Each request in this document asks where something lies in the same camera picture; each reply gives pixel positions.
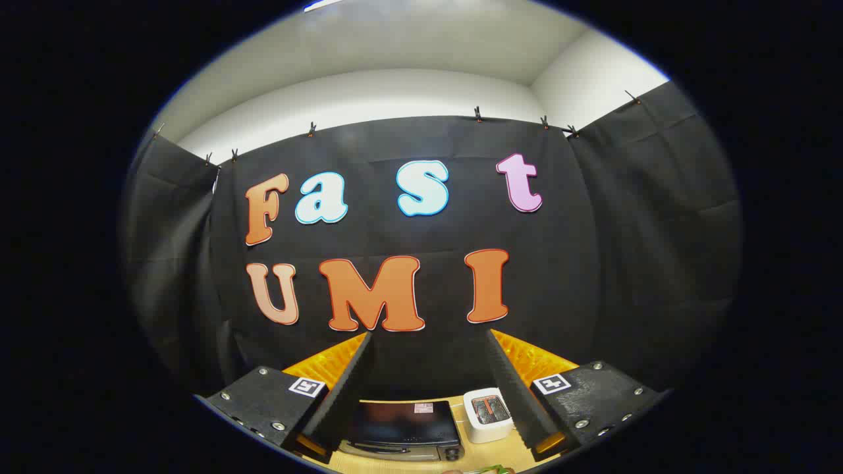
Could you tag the row of black cloth clips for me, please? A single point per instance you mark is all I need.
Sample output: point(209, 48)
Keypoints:
point(477, 114)

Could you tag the black toaster oven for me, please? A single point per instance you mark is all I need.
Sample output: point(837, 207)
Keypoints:
point(402, 424)

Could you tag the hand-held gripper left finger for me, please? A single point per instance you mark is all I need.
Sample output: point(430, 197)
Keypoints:
point(263, 398)

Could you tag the black backdrop cloth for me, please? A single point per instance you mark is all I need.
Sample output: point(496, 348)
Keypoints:
point(593, 263)

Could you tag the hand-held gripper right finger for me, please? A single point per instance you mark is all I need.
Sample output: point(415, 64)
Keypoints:
point(593, 395)

